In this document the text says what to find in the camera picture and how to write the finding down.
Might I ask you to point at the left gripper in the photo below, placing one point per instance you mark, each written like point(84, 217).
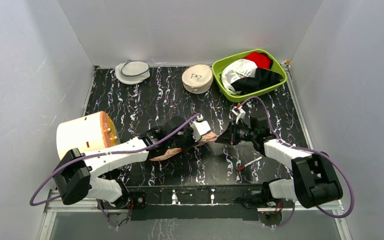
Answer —
point(192, 140)

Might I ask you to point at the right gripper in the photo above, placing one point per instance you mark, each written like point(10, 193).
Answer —
point(233, 133)

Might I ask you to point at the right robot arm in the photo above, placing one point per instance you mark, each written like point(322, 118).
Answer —
point(314, 181)

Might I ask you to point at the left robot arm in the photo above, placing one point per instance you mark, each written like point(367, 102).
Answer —
point(80, 175)

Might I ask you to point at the red-tipped white pen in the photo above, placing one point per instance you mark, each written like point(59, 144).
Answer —
point(242, 167)

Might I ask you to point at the white garment in basin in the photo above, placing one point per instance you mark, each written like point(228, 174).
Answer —
point(239, 69)

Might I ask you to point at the green plastic basin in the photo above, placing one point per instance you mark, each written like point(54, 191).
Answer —
point(219, 65)

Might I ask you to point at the black garment in basin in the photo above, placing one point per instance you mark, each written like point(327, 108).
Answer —
point(264, 78)

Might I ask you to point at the red garment in basin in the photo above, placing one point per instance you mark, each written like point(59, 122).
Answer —
point(262, 60)

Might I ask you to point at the white drum with orange lid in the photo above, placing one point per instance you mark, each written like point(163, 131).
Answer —
point(92, 132)

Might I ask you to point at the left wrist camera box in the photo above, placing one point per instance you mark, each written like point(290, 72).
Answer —
point(200, 127)

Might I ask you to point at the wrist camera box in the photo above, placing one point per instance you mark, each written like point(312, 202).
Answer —
point(238, 113)
point(200, 127)

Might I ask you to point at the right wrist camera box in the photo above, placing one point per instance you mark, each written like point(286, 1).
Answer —
point(238, 113)

